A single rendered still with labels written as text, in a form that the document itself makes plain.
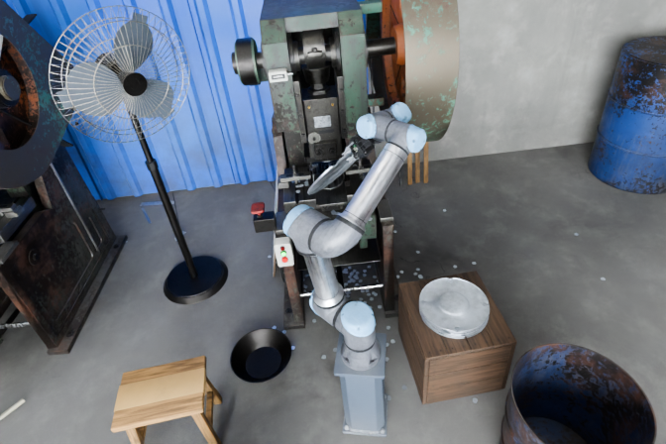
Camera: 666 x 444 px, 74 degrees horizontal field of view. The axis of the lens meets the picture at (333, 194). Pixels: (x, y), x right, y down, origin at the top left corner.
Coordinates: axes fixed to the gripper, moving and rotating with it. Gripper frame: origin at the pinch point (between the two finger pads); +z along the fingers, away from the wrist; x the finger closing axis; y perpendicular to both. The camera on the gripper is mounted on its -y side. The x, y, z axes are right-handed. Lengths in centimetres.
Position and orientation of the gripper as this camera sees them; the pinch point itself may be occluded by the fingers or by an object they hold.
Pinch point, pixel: (348, 156)
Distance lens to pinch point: 173.4
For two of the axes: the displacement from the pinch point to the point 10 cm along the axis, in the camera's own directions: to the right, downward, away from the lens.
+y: -5.5, 5.3, -6.5
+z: -5.3, 3.9, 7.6
